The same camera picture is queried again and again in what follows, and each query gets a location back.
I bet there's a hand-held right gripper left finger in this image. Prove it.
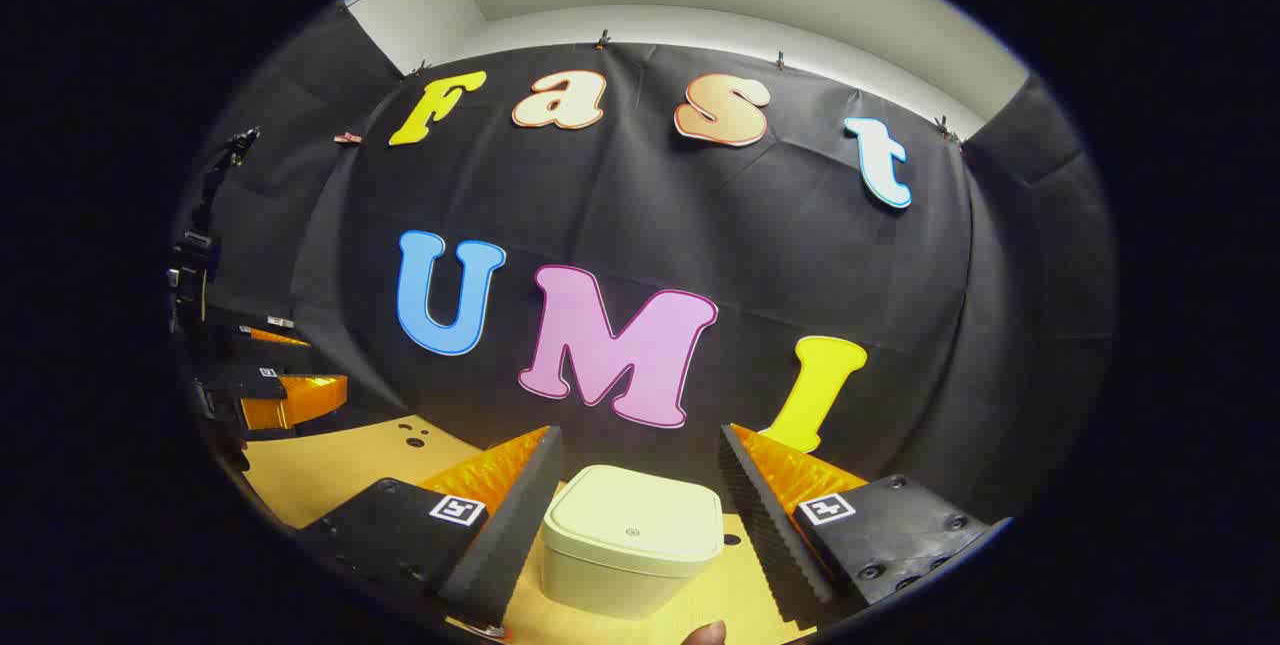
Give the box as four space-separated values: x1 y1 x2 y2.
296 425 566 631

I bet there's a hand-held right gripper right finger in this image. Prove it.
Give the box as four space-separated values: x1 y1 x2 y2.
718 422 1013 630

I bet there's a pale green desktop garbage bin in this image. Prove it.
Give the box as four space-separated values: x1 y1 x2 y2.
540 465 725 621

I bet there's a black backdrop cloth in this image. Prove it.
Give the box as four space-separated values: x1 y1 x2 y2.
170 5 1116 526

